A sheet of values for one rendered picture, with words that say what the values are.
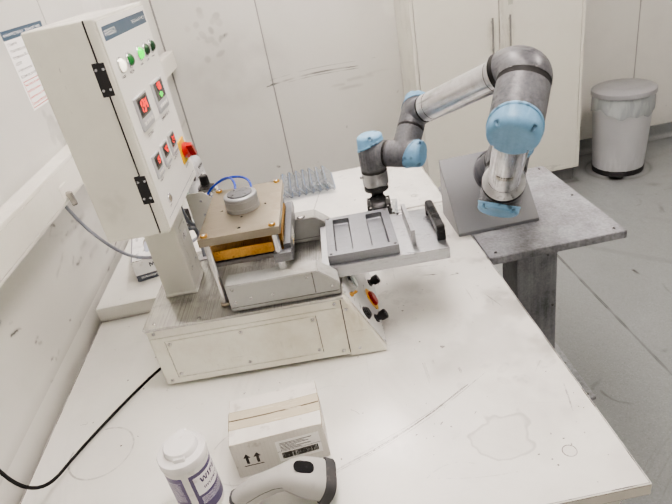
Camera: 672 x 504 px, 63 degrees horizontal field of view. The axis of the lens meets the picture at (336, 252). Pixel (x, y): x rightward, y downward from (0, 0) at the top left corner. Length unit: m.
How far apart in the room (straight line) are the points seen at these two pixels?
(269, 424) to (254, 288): 0.30
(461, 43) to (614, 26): 1.22
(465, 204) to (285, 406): 0.95
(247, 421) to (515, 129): 0.80
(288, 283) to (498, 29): 2.51
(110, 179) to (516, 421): 0.92
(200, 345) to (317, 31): 2.63
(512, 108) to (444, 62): 2.18
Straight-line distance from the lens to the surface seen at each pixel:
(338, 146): 3.81
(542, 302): 2.09
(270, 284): 1.22
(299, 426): 1.09
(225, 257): 1.27
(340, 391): 1.26
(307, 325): 1.28
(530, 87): 1.25
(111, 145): 1.15
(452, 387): 1.24
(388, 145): 1.54
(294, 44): 3.65
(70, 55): 1.12
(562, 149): 3.82
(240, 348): 1.32
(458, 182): 1.82
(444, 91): 1.47
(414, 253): 1.27
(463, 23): 3.38
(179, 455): 1.04
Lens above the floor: 1.61
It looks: 29 degrees down
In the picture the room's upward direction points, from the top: 11 degrees counter-clockwise
